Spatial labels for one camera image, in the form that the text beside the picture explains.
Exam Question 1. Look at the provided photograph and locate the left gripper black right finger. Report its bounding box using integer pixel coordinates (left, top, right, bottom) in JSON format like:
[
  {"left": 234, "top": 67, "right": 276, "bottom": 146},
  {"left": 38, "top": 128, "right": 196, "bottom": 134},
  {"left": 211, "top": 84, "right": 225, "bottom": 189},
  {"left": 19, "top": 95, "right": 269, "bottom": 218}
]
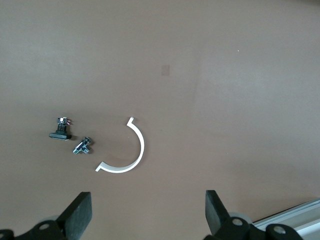
[{"left": 204, "top": 189, "right": 304, "bottom": 240}]

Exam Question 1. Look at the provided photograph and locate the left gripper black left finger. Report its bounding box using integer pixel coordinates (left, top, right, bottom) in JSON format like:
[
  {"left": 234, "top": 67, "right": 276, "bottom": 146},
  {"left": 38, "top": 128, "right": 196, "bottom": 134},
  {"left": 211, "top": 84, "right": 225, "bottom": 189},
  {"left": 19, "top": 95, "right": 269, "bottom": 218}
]
[{"left": 0, "top": 191, "right": 93, "bottom": 240}]

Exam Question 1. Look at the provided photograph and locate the grey drawer cabinet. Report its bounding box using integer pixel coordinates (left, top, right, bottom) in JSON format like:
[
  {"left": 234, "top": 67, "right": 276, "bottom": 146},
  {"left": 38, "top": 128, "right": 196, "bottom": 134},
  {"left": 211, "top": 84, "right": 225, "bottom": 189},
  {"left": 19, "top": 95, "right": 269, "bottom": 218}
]
[{"left": 251, "top": 197, "right": 320, "bottom": 240}]

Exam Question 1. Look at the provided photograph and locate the small metal pipe fitting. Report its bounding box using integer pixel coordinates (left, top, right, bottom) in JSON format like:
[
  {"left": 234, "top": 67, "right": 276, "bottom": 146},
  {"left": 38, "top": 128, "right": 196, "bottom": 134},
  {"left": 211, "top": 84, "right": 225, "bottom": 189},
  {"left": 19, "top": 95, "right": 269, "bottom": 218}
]
[{"left": 72, "top": 136, "right": 94, "bottom": 155}]

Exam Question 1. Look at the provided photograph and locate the white half-ring clamp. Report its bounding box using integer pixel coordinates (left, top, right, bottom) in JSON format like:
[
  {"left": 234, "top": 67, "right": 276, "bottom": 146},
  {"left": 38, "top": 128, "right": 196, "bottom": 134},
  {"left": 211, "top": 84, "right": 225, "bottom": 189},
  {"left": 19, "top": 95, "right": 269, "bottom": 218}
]
[{"left": 94, "top": 116, "right": 145, "bottom": 174}]

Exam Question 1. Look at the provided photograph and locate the small black switch component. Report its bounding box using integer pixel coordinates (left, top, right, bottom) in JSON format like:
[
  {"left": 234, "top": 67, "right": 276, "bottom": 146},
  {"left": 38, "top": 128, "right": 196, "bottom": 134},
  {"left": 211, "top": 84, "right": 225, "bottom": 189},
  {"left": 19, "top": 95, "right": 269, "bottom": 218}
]
[{"left": 48, "top": 116, "right": 74, "bottom": 141}]

